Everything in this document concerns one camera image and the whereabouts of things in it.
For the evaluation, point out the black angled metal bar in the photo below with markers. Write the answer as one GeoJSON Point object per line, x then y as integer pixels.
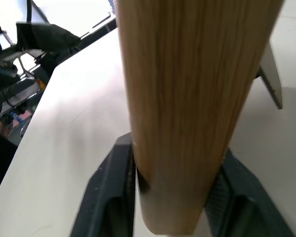
{"type": "Point", "coordinates": [98, 23]}

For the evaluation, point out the wooden cylinder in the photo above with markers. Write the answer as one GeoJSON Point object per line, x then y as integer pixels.
{"type": "Point", "coordinates": [182, 98]}

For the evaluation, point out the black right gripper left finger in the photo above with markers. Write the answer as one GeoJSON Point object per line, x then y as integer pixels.
{"type": "Point", "coordinates": [106, 197]}

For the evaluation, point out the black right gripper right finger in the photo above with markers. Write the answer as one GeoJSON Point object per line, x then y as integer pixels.
{"type": "Point", "coordinates": [246, 205]}

